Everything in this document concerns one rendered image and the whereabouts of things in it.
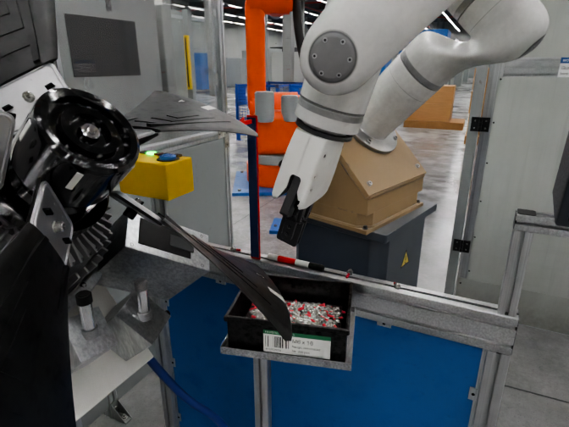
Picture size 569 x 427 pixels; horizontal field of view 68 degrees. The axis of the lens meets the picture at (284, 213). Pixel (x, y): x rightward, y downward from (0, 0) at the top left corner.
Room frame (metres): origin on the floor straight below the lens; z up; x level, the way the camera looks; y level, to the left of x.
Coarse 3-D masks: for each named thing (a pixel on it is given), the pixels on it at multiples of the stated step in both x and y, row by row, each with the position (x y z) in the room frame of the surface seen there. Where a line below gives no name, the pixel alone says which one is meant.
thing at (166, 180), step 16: (144, 160) 1.01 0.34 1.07; (160, 160) 1.00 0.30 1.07; (176, 160) 1.01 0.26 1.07; (128, 176) 1.01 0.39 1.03; (144, 176) 0.99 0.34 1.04; (160, 176) 0.97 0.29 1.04; (176, 176) 0.99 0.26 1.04; (192, 176) 1.05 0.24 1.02; (128, 192) 1.02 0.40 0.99; (144, 192) 0.99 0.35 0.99; (160, 192) 0.97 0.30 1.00; (176, 192) 0.99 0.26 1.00
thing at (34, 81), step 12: (36, 72) 0.55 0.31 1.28; (48, 72) 0.55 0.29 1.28; (12, 84) 0.54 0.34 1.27; (24, 84) 0.54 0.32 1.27; (36, 84) 0.54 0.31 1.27; (60, 84) 0.55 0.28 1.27; (0, 96) 0.53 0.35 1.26; (12, 96) 0.54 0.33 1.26; (36, 96) 0.54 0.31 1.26; (0, 108) 0.53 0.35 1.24; (12, 108) 0.53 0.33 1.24; (24, 108) 0.53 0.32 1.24
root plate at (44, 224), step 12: (48, 192) 0.43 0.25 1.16; (36, 204) 0.40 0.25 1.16; (48, 204) 0.42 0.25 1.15; (60, 204) 0.45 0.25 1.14; (36, 216) 0.39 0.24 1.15; (48, 216) 0.41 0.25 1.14; (60, 216) 0.44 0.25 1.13; (48, 228) 0.41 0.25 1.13; (72, 228) 0.47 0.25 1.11; (60, 240) 0.43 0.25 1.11; (60, 252) 0.42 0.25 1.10
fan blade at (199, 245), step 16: (176, 224) 0.50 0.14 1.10; (192, 240) 0.49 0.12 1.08; (208, 256) 0.47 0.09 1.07; (224, 256) 0.54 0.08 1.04; (224, 272) 0.47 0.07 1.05; (240, 272) 0.52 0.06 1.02; (240, 288) 0.46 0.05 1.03; (256, 288) 0.50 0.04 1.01; (272, 288) 0.57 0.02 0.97; (256, 304) 0.46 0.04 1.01; (272, 304) 0.50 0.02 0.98; (272, 320) 0.45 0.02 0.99; (288, 320) 0.49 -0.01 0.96; (288, 336) 0.45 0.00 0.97
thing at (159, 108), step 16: (160, 96) 0.82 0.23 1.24; (176, 96) 0.84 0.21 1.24; (144, 112) 0.72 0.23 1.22; (160, 112) 0.72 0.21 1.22; (176, 112) 0.73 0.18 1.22; (192, 112) 0.75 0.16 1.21; (208, 112) 0.78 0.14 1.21; (144, 128) 0.61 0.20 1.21; (160, 128) 0.61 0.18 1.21; (176, 128) 0.63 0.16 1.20; (192, 128) 0.65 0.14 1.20; (208, 128) 0.68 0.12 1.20; (224, 128) 0.71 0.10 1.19; (240, 128) 0.75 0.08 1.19
